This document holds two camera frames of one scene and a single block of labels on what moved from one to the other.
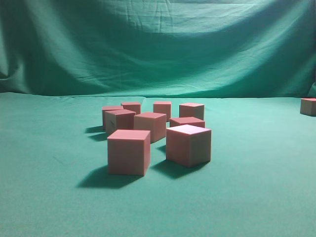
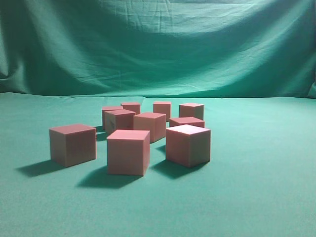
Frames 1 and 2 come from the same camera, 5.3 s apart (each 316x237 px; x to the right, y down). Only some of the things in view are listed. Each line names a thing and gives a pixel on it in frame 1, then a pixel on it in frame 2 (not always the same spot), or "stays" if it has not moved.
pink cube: x=308 y=106 -> x=72 y=144
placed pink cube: x=155 y=123 stays
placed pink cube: x=192 y=110 stays
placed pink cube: x=107 y=108 stays
